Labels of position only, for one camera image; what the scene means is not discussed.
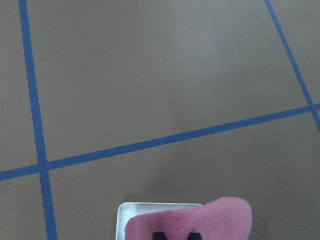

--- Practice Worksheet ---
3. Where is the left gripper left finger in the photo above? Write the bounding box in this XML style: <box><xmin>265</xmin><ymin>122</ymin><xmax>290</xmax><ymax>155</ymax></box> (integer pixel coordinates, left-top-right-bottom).
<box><xmin>152</xmin><ymin>232</ymin><xmax>166</xmax><ymax>240</ymax></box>

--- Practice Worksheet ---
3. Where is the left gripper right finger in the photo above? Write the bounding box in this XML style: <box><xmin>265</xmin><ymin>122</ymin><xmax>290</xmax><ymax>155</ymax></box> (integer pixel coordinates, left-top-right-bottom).
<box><xmin>187</xmin><ymin>232</ymin><xmax>202</xmax><ymax>240</ymax></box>

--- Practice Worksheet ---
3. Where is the pink grey-edged cloth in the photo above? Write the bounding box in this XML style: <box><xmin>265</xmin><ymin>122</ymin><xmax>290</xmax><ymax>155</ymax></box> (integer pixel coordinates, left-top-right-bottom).
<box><xmin>125</xmin><ymin>197</ymin><xmax>252</xmax><ymax>240</ymax></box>

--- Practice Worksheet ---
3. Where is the white rack tray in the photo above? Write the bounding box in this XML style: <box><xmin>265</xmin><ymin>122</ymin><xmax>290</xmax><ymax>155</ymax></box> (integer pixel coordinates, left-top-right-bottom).
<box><xmin>115</xmin><ymin>202</ymin><xmax>203</xmax><ymax>240</ymax></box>

